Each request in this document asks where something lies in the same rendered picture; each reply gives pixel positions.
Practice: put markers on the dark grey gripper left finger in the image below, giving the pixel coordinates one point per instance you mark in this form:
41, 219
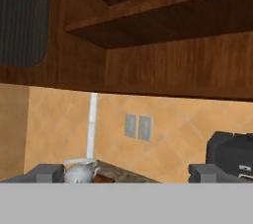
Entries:
46, 172

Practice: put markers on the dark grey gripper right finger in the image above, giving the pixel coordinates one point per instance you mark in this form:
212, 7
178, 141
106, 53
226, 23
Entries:
204, 173

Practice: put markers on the brown wooden tray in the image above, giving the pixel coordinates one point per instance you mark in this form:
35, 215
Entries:
103, 179

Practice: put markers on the brown wooden open cabinet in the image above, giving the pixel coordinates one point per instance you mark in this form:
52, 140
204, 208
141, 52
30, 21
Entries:
158, 34

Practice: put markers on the black toaster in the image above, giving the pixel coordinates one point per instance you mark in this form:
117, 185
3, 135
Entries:
232, 154

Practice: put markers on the white vertical wall strip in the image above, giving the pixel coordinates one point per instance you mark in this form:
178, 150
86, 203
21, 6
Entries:
92, 126

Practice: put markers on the grey wall outlet plate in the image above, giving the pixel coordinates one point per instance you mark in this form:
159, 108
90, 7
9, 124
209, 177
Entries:
130, 125
145, 128

